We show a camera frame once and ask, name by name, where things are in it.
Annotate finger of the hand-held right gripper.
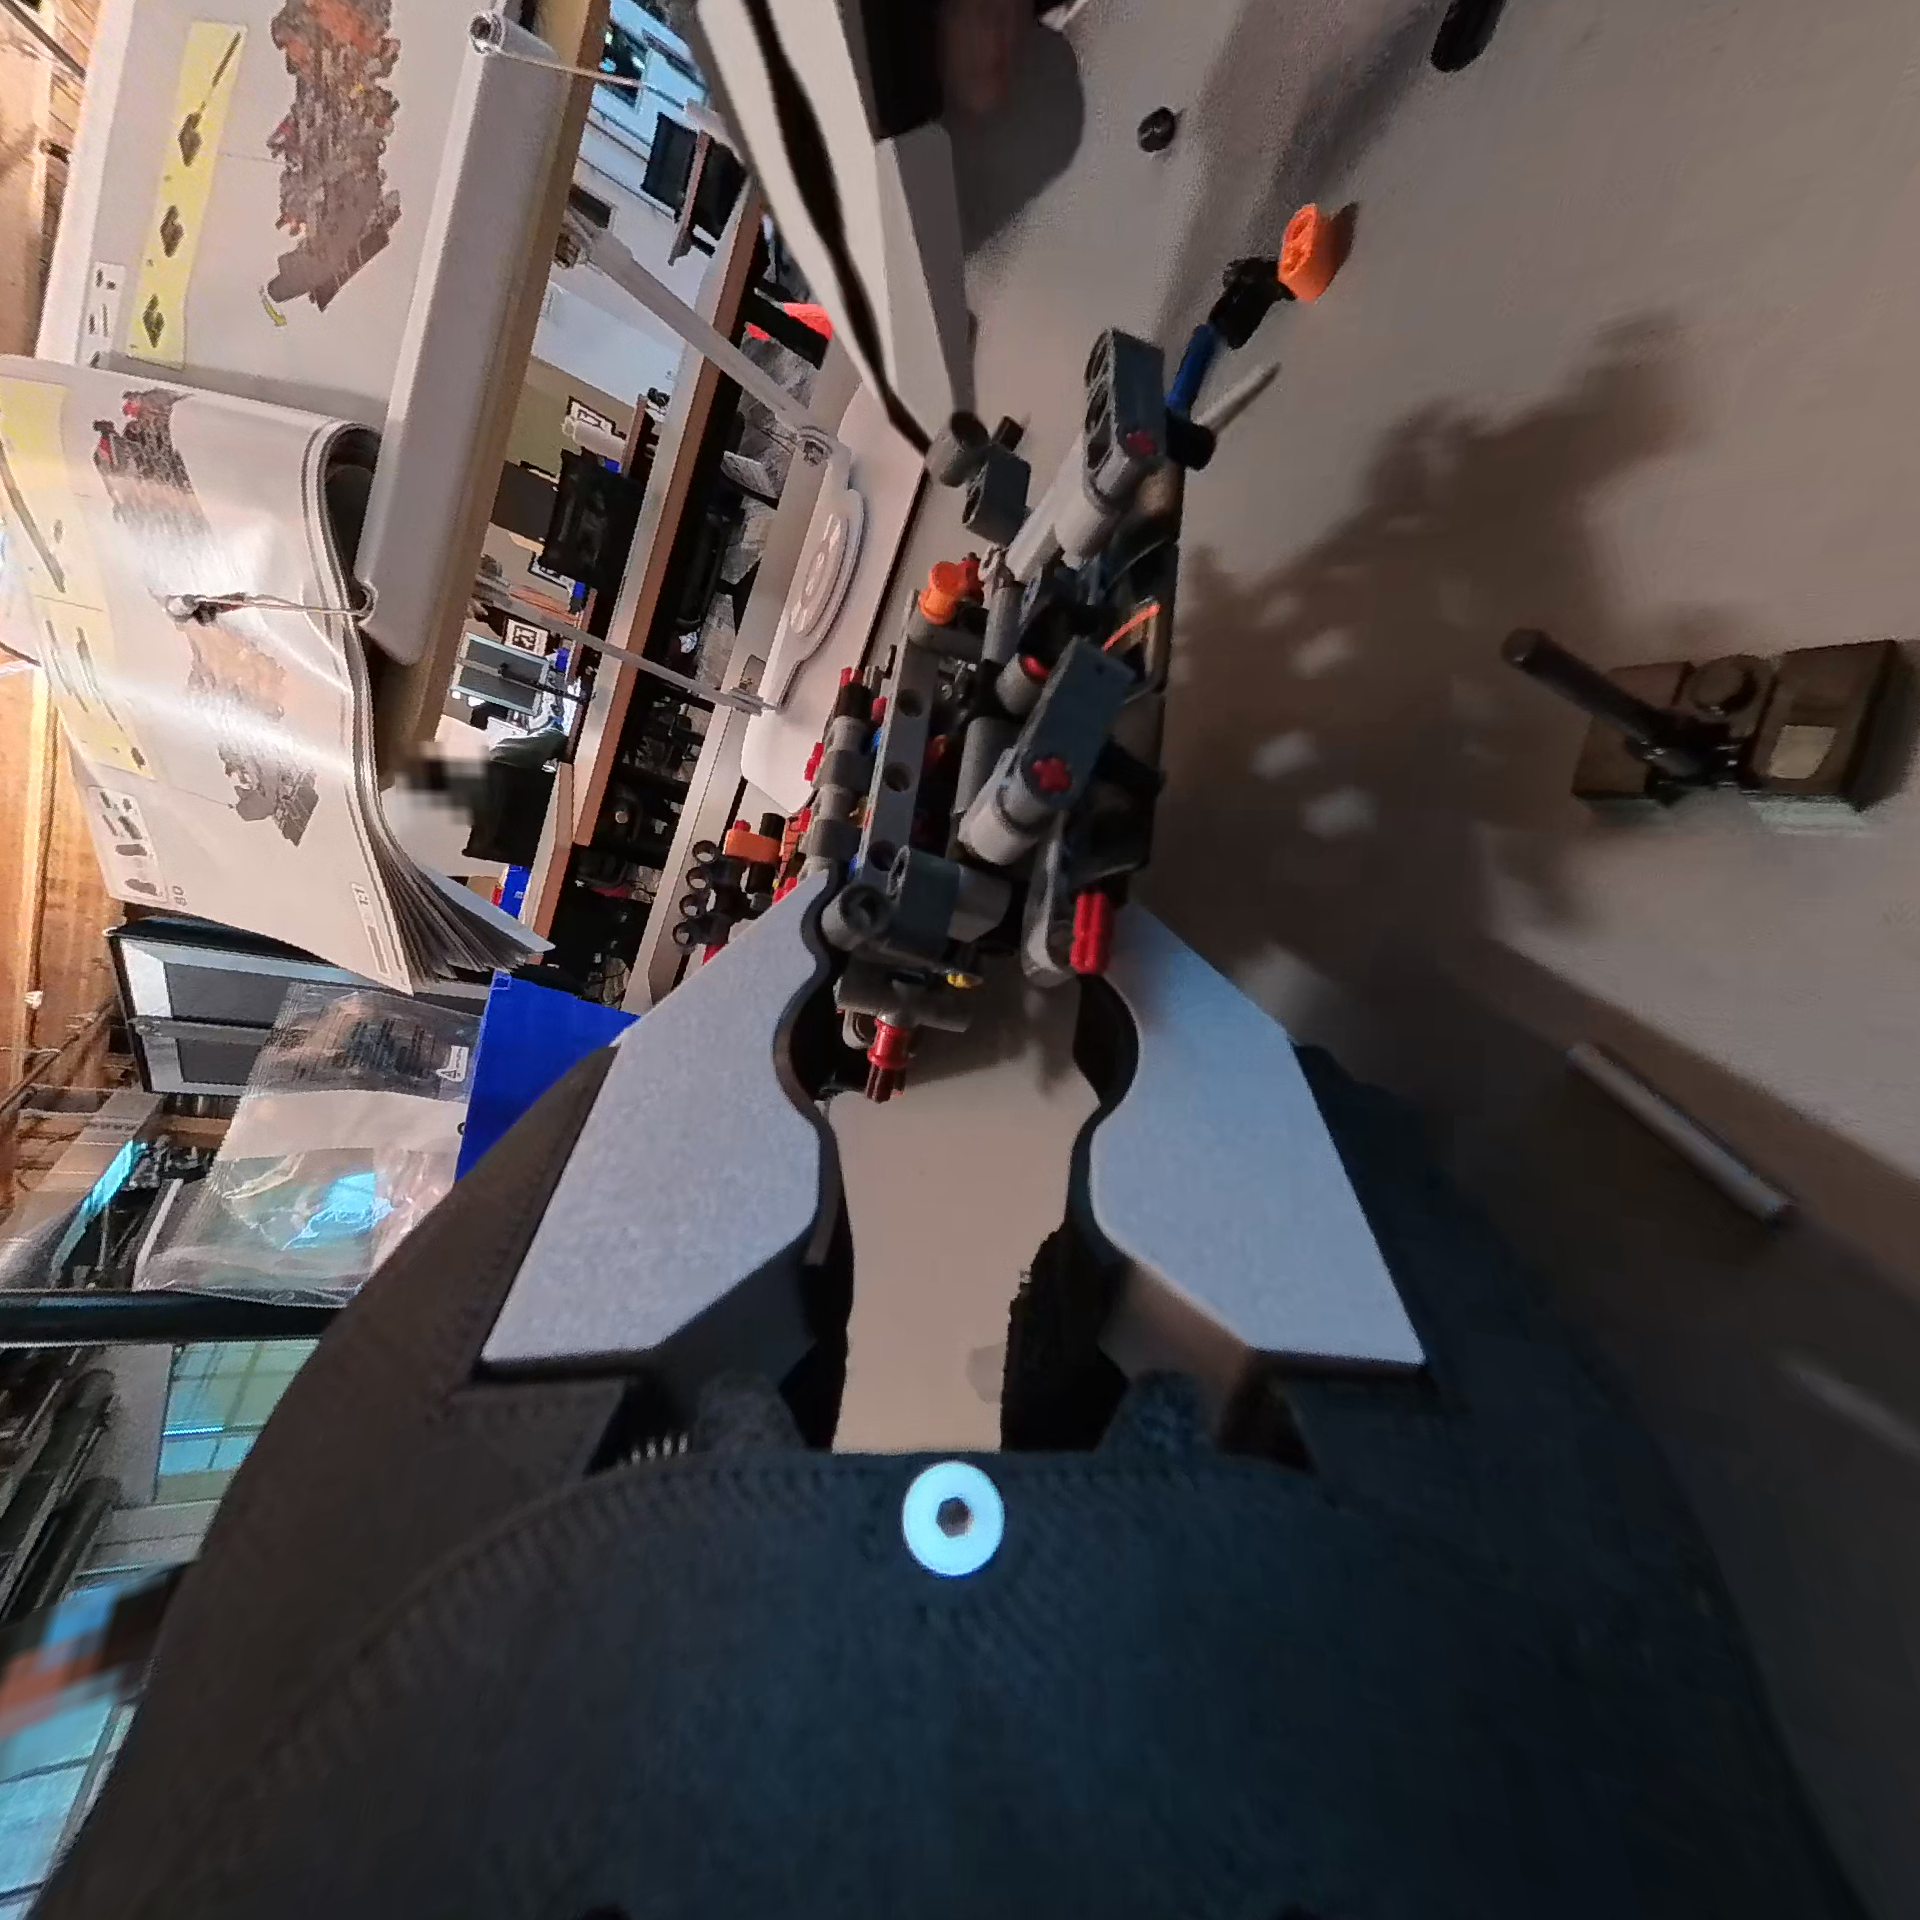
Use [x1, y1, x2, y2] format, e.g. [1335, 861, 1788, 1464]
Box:
[781, 0, 976, 447]
[695, 0, 942, 452]

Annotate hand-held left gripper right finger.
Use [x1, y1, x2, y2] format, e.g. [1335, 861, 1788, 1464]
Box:
[1067, 907, 1428, 1442]

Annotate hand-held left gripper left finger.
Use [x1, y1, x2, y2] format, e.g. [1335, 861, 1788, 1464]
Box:
[482, 875, 843, 1374]

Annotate lego car chassis model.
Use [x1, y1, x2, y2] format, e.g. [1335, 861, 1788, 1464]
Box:
[674, 325, 1220, 1106]

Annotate grey curved lego panel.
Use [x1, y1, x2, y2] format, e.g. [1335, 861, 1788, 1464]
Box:
[1563, 1038, 1796, 1223]

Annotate blue plastic bin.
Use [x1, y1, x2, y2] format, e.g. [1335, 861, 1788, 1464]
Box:
[457, 966, 643, 1186]

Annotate clear plastic bag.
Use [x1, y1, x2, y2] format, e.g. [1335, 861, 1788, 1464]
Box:
[135, 982, 488, 1298]

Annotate white book stand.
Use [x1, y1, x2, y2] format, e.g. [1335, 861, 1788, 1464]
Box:
[349, 0, 608, 672]

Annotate white stand base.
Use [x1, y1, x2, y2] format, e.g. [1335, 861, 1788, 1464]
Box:
[728, 394, 931, 795]

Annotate grey framed panels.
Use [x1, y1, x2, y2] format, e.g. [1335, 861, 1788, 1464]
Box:
[103, 914, 387, 1096]

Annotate wood-edged desk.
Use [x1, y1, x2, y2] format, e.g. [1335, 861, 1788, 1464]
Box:
[517, 182, 775, 938]

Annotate black metal bar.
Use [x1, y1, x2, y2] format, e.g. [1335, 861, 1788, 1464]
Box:
[0, 1283, 347, 1345]

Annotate open instruction booklet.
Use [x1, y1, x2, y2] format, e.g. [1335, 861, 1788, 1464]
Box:
[0, 0, 548, 988]

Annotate black lever on plate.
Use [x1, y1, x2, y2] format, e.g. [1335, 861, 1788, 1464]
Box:
[1503, 626, 1909, 816]

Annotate metal page holder wire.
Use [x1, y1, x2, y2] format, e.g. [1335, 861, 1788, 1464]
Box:
[161, 589, 374, 626]
[470, 12, 704, 94]

